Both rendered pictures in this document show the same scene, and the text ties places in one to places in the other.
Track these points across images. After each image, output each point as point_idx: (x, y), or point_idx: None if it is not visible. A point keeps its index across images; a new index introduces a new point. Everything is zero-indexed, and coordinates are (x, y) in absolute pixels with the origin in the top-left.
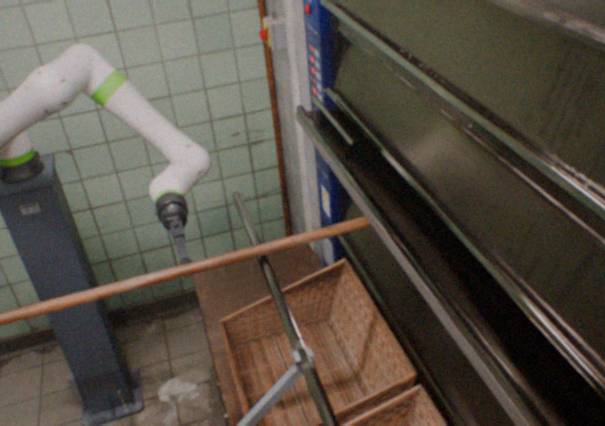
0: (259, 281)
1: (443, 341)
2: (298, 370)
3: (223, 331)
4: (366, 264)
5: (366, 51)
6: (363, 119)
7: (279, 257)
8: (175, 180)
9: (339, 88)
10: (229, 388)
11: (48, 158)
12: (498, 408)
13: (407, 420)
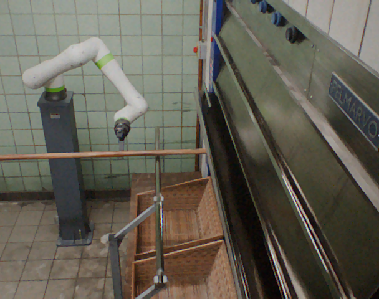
0: (166, 184)
1: None
2: (154, 205)
3: (136, 199)
4: None
5: None
6: (221, 97)
7: (182, 174)
8: (127, 113)
9: (217, 81)
10: (133, 230)
11: (70, 93)
12: None
13: (214, 259)
